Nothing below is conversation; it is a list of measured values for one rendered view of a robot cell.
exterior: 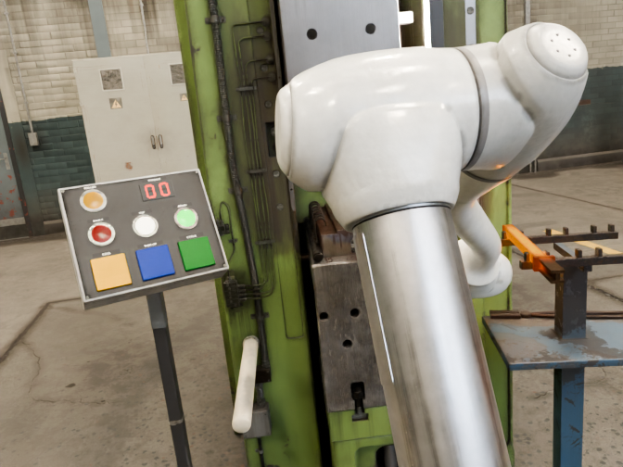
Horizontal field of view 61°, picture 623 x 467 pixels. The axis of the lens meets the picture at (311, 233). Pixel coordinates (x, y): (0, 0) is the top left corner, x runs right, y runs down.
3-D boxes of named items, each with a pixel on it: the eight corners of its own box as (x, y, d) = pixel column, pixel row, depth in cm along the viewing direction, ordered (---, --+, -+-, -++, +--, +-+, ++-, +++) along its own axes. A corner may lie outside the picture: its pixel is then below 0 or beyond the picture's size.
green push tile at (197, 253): (216, 263, 129) (207, 235, 131) (185, 271, 125) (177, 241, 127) (214, 266, 131) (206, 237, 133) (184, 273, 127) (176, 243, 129)
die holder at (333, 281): (456, 397, 153) (451, 250, 143) (326, 412, 152) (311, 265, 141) (410, 321, 208) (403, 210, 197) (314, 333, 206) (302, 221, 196)
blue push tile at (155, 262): (175, 273, 125) (167, 243, 126) (142, 280, 121) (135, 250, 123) (174, 275, 126) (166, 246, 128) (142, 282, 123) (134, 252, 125)
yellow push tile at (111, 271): (132, 282, 120) (124, 252, 122) (97, 291, 117) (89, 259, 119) (131, 285, 122) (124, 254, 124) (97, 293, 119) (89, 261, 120)
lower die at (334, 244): (393, 250, 148) (391, 220, 146) (323, 258, 147) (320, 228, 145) (369, 219, 189) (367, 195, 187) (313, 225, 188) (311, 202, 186)
